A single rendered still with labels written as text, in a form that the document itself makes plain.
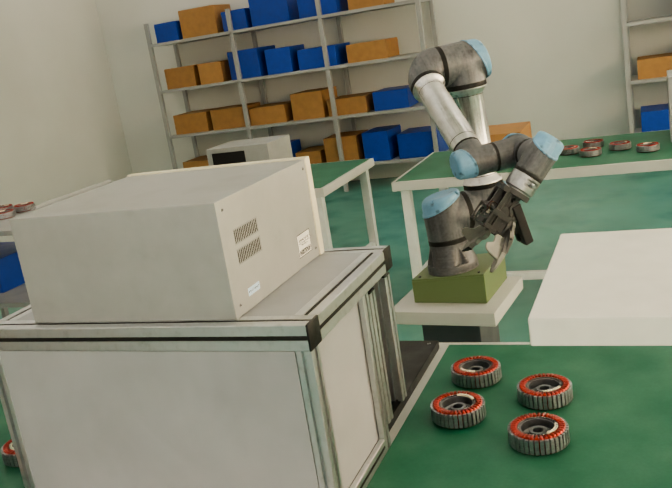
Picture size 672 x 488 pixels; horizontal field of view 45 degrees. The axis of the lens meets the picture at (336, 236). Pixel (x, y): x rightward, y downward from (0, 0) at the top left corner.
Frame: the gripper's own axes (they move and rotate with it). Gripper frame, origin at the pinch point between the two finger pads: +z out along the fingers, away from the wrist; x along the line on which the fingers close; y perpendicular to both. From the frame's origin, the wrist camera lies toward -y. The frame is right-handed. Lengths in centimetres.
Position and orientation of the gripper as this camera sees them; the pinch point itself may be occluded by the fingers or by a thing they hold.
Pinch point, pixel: (478, 263)
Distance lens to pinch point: 203.5
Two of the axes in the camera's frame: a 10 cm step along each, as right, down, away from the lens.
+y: -7.9, -4.4, -4.4
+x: 3.1, 3.2, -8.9
